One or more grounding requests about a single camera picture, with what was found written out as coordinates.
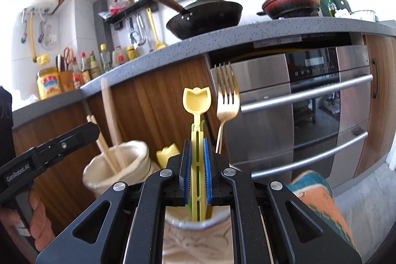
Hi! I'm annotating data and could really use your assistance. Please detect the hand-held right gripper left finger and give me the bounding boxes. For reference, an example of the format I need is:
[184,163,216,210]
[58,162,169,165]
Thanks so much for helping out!
[35,138,191,264]

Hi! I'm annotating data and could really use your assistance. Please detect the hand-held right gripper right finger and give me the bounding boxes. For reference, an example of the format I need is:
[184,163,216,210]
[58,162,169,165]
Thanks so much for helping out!
[202,137,362,264]

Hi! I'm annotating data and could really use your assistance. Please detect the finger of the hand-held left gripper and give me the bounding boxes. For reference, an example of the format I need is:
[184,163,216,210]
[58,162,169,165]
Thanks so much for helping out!
[31,122,101,164]

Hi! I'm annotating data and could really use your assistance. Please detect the wooden chopstick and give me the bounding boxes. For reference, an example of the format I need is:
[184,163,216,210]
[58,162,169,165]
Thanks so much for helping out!
[91,115,121,172]
[87,116,116,174]
[100,78,126,167]

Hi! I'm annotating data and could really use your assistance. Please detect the white floral ceramic utensil holder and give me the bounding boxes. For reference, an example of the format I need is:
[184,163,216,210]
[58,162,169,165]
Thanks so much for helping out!
[82,140,236,264]

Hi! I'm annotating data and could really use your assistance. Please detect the gold metal fork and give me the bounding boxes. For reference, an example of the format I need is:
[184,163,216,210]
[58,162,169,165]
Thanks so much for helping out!
[214,62,240,155]

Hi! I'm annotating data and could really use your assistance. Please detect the yellow plastic spoon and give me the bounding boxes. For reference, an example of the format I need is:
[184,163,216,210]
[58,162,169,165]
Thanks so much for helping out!
[182,86,212,223]

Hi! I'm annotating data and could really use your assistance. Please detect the person's left hand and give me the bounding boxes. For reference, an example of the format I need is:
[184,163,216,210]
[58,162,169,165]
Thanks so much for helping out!
[26,187,56,252]

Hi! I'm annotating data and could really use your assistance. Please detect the wooden knife holder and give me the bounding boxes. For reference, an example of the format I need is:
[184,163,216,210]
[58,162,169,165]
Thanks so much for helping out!
[59,71,76,92]

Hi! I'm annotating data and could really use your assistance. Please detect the red-cap sauce bottle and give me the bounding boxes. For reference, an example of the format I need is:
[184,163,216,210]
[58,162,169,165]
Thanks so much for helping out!
[72,57,83,90]
[79,52,92,87]

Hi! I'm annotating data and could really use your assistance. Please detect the large yellow jar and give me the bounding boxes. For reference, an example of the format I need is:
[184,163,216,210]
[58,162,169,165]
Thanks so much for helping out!
[36,68,62,100]

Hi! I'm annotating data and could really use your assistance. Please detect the stainless steel built-in oven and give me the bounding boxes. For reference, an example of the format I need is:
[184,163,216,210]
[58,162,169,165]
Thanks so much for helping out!
[210,44,372,190]

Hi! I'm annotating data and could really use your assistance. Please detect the green-label sauce bottle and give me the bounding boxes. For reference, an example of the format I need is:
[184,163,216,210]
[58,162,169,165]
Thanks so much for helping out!
[88,50,101,80]

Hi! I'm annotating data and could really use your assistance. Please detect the yellow-cap oil bottle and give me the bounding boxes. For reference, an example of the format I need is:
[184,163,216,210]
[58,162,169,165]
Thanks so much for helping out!
[99,44,111,73]

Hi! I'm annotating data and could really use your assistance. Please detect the white plastic jug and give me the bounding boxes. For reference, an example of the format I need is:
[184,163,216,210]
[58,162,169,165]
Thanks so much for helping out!
[112,46,127,67]

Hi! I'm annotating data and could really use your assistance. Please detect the wooden base cabinet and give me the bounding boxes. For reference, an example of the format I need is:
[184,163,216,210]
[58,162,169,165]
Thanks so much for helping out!
[12,33,396,221]

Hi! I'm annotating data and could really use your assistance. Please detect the water pipe with valve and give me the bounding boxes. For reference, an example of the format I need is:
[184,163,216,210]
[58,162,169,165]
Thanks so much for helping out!
[20,9,28,44]
[37,12,50,43]

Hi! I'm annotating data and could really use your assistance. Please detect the printed quilted table mat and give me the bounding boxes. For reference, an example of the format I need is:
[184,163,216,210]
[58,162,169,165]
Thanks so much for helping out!
[286,169,361,254]

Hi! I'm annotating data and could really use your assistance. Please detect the hanging metal kitchen tool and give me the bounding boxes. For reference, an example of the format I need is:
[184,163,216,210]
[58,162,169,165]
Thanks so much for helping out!
[128,17,139,45]
[136,13,147,46]

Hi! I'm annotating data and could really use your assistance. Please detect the yellow hanging spatula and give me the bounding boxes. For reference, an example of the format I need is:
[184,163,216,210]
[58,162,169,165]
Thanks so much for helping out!
[146,7,168,50]

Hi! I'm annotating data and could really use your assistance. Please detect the red packet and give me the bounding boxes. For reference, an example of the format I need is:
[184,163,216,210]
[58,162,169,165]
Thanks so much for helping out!
[108,1,129,15]

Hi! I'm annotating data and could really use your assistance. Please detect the grey speckled kitchen counter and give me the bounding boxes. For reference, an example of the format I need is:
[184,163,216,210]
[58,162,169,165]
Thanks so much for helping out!
[12,17,396,130]

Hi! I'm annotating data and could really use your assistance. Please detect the dark green container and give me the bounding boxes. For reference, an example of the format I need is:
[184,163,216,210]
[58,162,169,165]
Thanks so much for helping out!
[320,0,351,17]

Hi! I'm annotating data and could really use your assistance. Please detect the white fluted dish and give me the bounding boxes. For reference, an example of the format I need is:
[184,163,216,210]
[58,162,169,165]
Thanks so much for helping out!
[336,9,376,22]

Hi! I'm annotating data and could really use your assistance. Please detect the red-handled scissors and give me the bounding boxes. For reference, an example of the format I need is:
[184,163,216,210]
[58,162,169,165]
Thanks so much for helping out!
[63,47,75,71]

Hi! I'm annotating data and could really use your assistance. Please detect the yellow gas hose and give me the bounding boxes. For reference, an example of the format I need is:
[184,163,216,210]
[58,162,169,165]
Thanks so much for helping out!
[29,13,39,62]

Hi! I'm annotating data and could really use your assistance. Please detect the black wall spice shelf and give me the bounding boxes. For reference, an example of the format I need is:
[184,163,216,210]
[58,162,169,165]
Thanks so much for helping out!
[103,0,159,29]

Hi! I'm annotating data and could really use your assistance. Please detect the black wok with brown handle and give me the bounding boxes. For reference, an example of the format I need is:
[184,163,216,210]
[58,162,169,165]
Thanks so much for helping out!
[141,0,243,40]

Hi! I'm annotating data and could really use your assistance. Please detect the red-brown pan with wooden handle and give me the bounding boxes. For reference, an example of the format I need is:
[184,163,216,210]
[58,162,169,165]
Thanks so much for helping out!
[256,0,353,20]

